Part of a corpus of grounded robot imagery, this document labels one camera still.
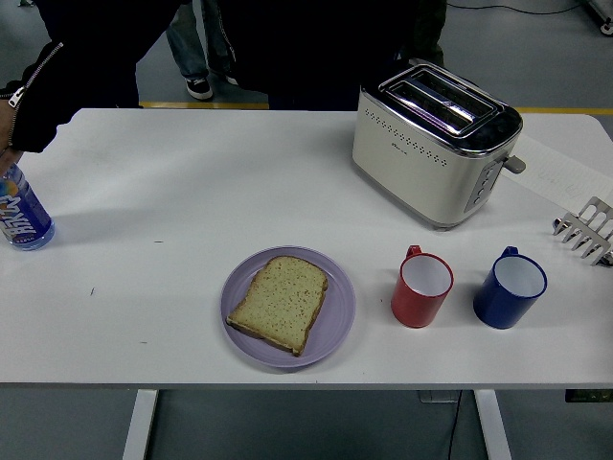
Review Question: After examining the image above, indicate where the person's hand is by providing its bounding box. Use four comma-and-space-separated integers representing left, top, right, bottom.
0, 98, 24, 179

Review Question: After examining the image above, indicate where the blue-labelled water bottle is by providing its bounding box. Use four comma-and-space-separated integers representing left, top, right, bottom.
0, 162, 57, 252

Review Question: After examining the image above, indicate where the brown-crusted bread slice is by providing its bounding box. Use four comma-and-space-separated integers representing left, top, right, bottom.
225, 255, 330, 358

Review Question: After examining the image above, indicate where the grey toaster lever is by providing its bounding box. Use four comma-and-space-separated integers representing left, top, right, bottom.
497, 153, 527, 176

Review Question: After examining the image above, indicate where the purple plate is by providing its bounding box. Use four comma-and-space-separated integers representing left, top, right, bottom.
219, 244, 358, 368

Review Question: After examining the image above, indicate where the person in dark trousers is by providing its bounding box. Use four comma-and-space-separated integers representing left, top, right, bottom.
0, 0, 193, 154

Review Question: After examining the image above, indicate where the person in light jeans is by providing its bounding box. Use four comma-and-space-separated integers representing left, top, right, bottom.
165, 0, 240, 101

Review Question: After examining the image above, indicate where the white table leg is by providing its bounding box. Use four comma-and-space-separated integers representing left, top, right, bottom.
122, 389, 160, 460
473, 389, 512, 460

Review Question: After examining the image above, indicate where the cream and chrome toaster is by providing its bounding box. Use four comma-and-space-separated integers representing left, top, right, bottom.
351, 57, 527, 233

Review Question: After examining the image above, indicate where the red enamel mug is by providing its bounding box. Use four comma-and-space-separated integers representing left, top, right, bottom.
390, 244, 455, 330

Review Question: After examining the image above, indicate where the blue enamel mug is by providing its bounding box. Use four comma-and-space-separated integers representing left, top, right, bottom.
472, 245, 548, 331

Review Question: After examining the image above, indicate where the metal toast rack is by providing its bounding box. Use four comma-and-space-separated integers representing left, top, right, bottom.
553, 195, 613, 267

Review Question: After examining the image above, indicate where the black table control panel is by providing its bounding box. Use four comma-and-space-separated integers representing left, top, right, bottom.
564, 388, 613, 403

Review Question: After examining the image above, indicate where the black under-table cable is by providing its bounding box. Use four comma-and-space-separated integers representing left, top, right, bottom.
445, 401, 462, 460

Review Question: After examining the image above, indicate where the white equipment frame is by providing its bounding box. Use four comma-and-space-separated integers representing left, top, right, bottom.
588, 0, 613, 35

